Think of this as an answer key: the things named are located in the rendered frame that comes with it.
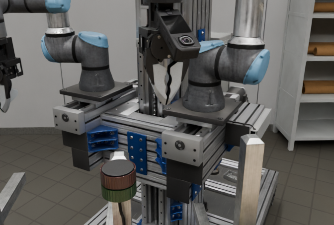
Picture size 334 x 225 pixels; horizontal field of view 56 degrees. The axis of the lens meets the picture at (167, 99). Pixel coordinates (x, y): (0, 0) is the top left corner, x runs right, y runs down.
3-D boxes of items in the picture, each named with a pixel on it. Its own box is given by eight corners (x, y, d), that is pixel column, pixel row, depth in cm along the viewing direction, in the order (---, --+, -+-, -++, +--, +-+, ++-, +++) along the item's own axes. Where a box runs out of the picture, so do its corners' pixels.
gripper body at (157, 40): (171, 52, 68) (172, -6, 64) (188, 61, 61) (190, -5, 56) (137, 55, 65) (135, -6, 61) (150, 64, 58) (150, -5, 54)
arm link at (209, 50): (197, 72, 119) (198, 37, 114) (231, 77, 112) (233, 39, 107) (181, 80, 109) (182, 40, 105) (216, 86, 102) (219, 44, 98)
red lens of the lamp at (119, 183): (102, 170, 56) (101, 160, 55) (135, 169, 57) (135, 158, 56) (99, 190, 51) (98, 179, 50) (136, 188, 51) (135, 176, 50)
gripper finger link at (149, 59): (165, 81, 63) (165, 37, 60) (168, 83, 62) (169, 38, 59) (143, 83, 61) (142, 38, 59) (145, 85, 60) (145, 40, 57)
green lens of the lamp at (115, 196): (103, 183, 57) (102, 172, 56) (136, 181, 58) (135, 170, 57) (100, 203, 51) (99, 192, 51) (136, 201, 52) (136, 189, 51)
